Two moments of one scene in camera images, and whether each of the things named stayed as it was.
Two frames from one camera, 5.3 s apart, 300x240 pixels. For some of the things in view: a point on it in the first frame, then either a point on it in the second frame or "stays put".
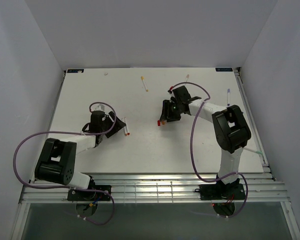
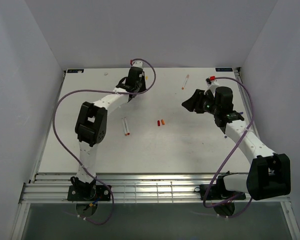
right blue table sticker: x=224 y=69 stays put
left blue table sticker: x=75 y=70 stays put
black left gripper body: x=108 y=122 -> x=141 y=86
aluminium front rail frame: x=180 y=188 stays put
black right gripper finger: x=169 y=114 -> x=196 y=102
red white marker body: x=128 y=132 stays put
